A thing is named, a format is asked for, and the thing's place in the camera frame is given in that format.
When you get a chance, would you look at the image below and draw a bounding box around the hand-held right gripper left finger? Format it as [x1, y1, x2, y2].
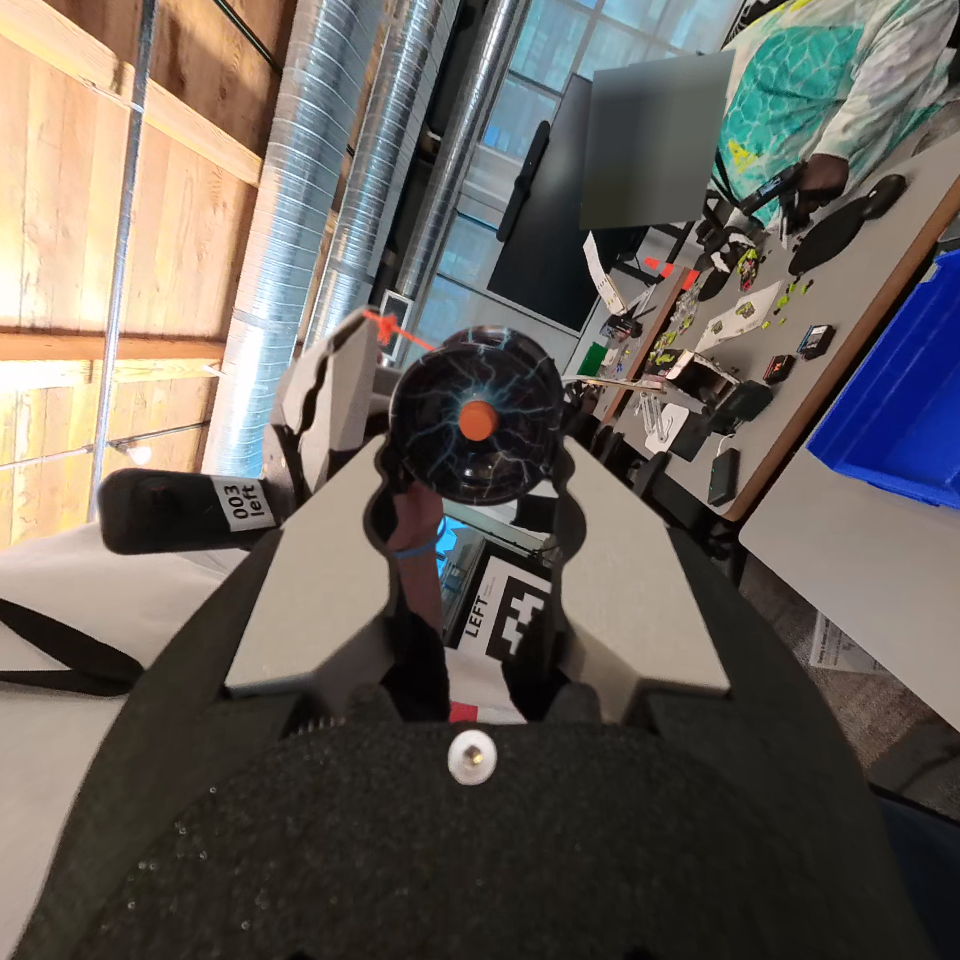
[223, 435, 399, 721]

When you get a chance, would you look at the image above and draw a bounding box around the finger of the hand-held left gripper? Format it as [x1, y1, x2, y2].
[272, 332, 336, 445]
[298, 307, 393, 483]

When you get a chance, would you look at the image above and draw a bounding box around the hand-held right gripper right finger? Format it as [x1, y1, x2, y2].
[549, 436, 733, 723]

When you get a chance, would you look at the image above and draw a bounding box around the red yo-yo string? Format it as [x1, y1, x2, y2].
[363, 306, 438, 354]

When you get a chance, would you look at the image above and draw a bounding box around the black lightning-print yo-yo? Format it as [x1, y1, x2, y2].
[388, 324, 565, 509]

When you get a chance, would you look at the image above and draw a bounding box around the person's left forearm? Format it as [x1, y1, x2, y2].
[388, 480, 453, 640]

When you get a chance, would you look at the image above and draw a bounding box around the white framed picture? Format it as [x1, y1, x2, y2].
[378, 291, 416, 355]

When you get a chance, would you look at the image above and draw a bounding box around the black power bank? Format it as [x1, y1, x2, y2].
[707, 447, 742, 507]

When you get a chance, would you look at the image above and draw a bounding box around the white square charger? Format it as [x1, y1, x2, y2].
[645, 403, 692, 453]

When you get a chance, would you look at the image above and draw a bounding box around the newspaper sheet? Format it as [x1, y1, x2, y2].
[808, 611, 888, 678]

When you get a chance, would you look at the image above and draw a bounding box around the black box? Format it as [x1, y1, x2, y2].
[712, 381, 774, 437]

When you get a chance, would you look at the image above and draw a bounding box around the open cardboard box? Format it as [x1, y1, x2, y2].
[666, 350, 744, 403]

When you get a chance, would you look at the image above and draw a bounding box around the thin metal ceiling pipe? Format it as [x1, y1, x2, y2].
[88, 0, 160, 522]

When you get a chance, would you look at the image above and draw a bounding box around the black video bar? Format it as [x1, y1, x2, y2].
[498, 120, 553, 243]

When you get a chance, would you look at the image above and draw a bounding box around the white instruction sheet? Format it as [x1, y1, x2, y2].
[697, 281, 783, 355]

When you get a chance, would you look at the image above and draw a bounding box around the blue plastic bin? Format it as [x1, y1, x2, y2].
[806, 251, 960, 513]

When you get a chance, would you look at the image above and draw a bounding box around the wood-edged grey table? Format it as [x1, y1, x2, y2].
[600, 141, 960, 524]

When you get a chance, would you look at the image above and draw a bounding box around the black paddle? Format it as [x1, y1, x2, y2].
[787, 174, 909, 276]

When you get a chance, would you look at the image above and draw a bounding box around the silver ventilation duct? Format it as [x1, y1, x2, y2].
[201, 0, 421, 481]
[303, 0, 465, 354]
[393, 0, 535, 339]

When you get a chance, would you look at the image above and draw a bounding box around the black shoulder strap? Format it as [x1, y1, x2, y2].
[0, 598, 145, 696]

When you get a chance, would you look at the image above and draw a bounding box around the black wall monitor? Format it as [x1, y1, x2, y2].
[487, 73, 601, 336]

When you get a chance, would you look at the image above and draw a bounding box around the glass window wall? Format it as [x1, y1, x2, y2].
[420, 0, 744, 342]

